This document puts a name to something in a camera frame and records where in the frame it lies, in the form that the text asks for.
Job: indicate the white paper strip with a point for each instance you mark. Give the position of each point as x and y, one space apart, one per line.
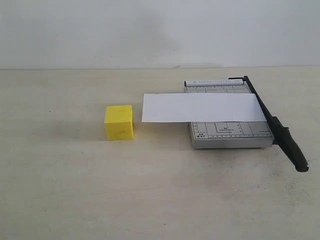
201 107

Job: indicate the black cutter blade lever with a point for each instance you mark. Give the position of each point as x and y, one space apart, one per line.
281 134

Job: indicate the grey paper cutter base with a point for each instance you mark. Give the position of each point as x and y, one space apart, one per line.
226 135

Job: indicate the yellow foam cube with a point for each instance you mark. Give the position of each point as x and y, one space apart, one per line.
119 122

